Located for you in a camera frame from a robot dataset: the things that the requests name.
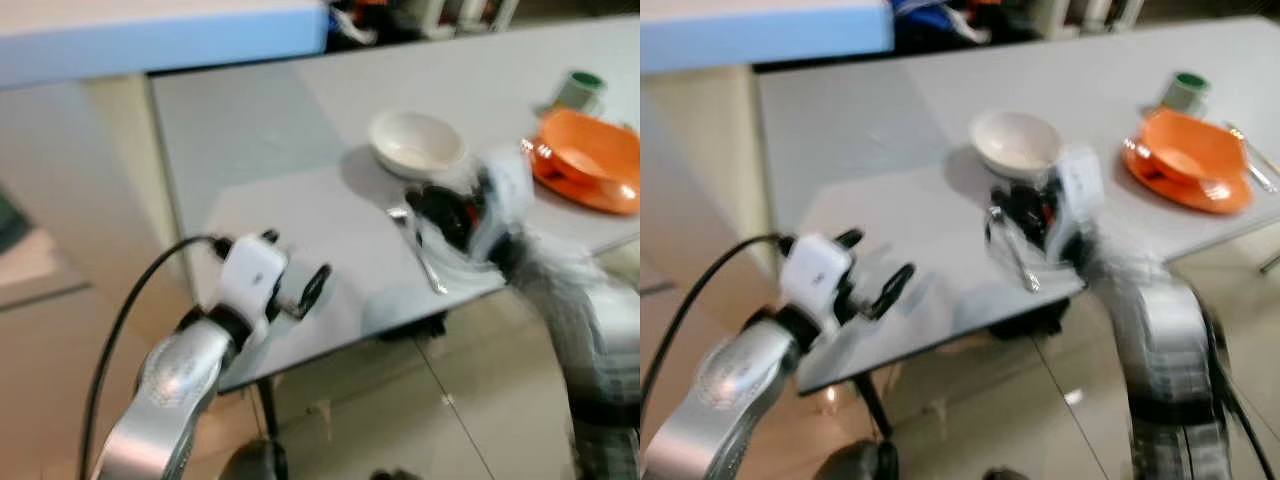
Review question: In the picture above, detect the silver metal spoon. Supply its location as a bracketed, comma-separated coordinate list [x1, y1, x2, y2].
[986, 205, 1042, 294]
[387, 206, 449, 296]

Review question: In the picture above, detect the white ceramic bowl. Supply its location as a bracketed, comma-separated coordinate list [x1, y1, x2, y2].
[968, 109, 1064, 181]
[367, 110, 468, 182]

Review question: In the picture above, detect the black table base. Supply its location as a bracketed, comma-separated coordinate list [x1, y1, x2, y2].
[983, 298, 1068, 342]
[376, 308, 448, 343]

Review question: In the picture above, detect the black table leg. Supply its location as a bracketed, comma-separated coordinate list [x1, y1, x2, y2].
[853, 374, 898, 443]
[256, 377, 283, 443]

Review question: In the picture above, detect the orange plastic plate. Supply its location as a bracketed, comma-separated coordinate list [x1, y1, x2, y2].
[521, 138, 641, 217]
[1122, 137, 1255, 217]

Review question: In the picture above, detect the orange plastic bowl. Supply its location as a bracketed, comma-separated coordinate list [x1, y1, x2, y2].
[538, 108, 641, 187]
[1140, 108, 1247, 187]

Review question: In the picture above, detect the dark robot left foot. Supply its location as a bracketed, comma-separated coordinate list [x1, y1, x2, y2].
[218, 437, 292, 480]
[814, 437, 902, 480]

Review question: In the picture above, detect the green and white cup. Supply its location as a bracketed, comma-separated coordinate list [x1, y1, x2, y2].
[1158, 71, 1211, 116]
[545, 70, 607, 117]

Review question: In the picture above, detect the silver metal fork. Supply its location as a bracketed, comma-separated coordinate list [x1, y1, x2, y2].
[1226, 121, 1280, 194]

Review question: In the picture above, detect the light blue table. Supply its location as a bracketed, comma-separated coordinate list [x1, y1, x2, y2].
[0, 0, 330, 90]
[640, 0, 895, 75]

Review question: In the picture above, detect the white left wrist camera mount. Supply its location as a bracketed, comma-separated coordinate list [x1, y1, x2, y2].
[780, 234, 854, 321]
[214, 232, 292, 323]

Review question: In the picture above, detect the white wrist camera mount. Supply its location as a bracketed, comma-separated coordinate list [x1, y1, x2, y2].
[780, 234, 854, 321]
[214, 232, 292, 323]
[1050, 146, 1107, 263]
[470, 148, 536, 263]

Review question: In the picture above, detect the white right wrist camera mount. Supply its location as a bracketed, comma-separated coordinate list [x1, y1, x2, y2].
[470, 148, 536, 263]
[1050, 146, 1107, 263]

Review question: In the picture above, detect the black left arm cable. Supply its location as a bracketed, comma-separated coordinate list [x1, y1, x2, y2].
[78, 235, 223, 480]
[640, 233, 791, 406]

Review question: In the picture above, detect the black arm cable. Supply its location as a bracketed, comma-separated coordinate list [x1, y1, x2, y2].
[640, 233, 791, 406]
[1203, 308, 1253, 480]
[78, 235, 223, 480]

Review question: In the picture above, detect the white chair frame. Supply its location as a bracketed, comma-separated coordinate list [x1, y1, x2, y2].
[418, 0, 523, 40]
[1030, 0, 1147, 42]

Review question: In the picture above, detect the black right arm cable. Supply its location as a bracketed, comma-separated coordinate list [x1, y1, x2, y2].
[1203, 308, 1253, 480]

